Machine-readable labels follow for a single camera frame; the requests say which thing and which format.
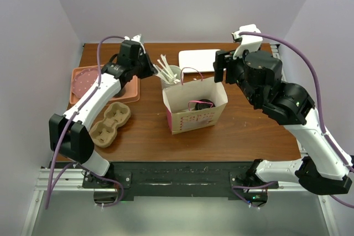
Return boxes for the pink paper gift bag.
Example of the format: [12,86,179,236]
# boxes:
[162,70,228,135]

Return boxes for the black coffee cup lid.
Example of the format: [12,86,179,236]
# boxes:
[194,99,215,111]

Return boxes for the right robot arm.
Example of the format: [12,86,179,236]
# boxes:
[213,50,352,195]

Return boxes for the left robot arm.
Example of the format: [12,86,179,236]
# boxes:
[49,35,157,187]

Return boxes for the white rectangular plate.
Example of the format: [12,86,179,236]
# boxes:
[178,49,219,74]

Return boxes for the white paper stir sticks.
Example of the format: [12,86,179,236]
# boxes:
[153,54,174,79]

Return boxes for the pink plastic tray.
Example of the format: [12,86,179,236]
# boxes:
[69,66,140,106]

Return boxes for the white cylindrical holder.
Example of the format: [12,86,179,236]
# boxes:
[160,65,181,89]

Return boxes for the pink dotted plate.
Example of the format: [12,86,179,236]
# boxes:
[71,67,98,98]

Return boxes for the cardboard cup carrier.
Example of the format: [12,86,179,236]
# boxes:
[89,102,131,148]

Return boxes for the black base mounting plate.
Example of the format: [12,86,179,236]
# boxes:
[80,160,280,202]

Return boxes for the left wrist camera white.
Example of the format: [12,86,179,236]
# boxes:
[124,34,146,54]

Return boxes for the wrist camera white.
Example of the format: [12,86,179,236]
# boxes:
[124,34,146,54]
[231,24,263,60]

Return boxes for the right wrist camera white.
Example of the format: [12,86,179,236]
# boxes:
[231,24,263,60]

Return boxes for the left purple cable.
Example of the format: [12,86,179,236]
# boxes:
[44,35,128,209]

